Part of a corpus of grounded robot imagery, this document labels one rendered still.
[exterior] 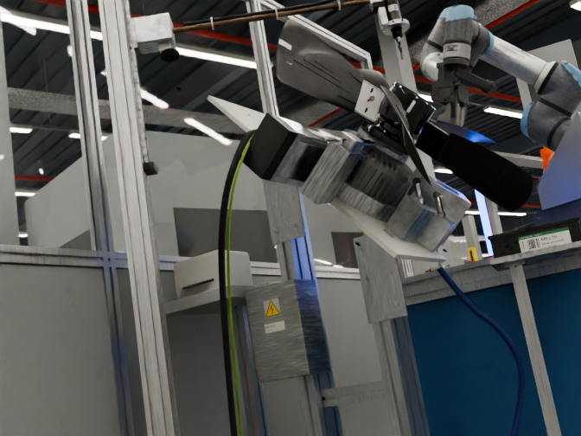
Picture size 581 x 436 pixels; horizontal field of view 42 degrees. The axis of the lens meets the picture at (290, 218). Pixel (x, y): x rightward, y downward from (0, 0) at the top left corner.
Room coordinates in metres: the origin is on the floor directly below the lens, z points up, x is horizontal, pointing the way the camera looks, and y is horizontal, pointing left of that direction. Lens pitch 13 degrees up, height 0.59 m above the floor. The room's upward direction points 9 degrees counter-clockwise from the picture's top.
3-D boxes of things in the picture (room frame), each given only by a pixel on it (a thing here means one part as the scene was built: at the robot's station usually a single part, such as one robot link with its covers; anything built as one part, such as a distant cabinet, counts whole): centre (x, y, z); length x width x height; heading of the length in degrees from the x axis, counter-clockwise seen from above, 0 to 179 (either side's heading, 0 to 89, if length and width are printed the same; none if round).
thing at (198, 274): (1.97, 0.24, 0.92); 0.17 x 0.16 x 0.11; 56
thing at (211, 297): (2.01, 0.17, 0.85); 0.36 x 0.24 x 0.03; 146
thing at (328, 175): (1.56, -0.10, 1.03); 0.15 x 0.10 x 0.14; 56
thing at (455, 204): (1.86, -0.35, 0.98); 0.20 x 0.16 x 0.20; 56
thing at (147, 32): (1.79, 0.28, 1.54); 0.10 x 0.07 x 0.08; 91
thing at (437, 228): (1.78, -0.33, 0.91); 0.12 x 0.08 x 0.12; 56
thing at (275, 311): (1.80, 0.05, 0.73); 0.15 x 0.09 x 0.22; 56
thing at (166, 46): (1.79, 0.24, 1.48); 0.05 x 0.04 x 0.05; 91
